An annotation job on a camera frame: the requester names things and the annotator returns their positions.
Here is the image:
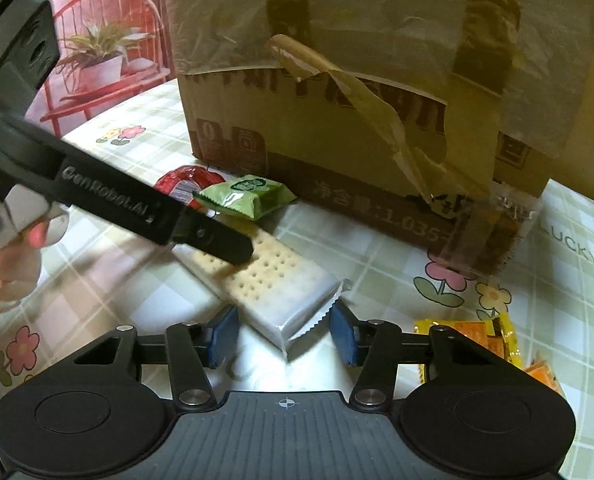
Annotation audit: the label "green snack packet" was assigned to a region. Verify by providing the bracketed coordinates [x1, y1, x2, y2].
[192, 174, 299, 222]

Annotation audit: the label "taped cardboard box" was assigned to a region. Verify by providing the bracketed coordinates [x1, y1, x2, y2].
[162, 0, 594, 280]

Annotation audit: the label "clear cracker packet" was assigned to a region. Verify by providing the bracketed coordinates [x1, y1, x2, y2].
[174, 229, 359, 362]

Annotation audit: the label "clear dark snack packet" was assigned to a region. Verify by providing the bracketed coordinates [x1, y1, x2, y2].
[439, 179, 544, 282]

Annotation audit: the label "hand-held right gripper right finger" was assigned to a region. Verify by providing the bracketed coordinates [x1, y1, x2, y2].
[328, 302, 505, 409]

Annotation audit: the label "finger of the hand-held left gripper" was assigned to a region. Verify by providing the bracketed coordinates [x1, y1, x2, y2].
[173, 207, 256, 265]

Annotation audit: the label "small orange snack packet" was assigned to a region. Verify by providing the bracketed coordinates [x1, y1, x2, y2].
[520, 357, 559, 399]

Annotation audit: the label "person's left hand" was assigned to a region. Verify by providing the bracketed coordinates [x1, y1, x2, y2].
[0, 170, 70, 322]

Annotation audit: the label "yellow snack packet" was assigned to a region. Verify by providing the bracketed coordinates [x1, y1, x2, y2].
[413, 311, 522, 367]

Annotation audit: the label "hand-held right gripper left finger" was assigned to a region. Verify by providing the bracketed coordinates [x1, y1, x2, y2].
[72, 304, 241, 409]

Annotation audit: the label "red printed cloth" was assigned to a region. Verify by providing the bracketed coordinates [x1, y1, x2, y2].
[0, 0, 175, 138]

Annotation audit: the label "red snack packet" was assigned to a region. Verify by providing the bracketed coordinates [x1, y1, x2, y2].
[156, 165, 226, 211]

